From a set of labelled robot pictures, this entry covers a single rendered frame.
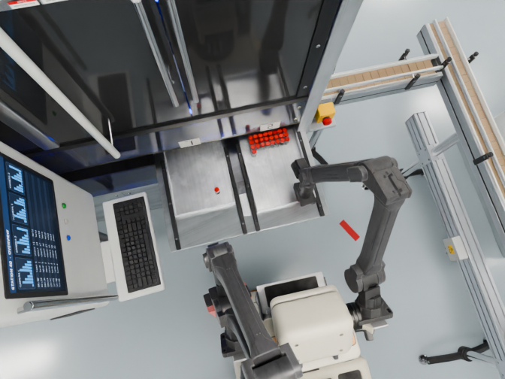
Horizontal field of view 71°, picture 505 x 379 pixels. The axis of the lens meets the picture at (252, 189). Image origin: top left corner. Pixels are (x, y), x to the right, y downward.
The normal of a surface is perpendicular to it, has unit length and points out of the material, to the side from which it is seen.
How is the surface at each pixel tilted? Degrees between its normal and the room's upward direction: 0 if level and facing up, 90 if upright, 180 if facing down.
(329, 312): 42
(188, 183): 0
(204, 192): 0
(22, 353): 0
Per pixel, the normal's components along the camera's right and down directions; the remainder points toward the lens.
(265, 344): -0.07, -0.82
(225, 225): 0.03, -0.25
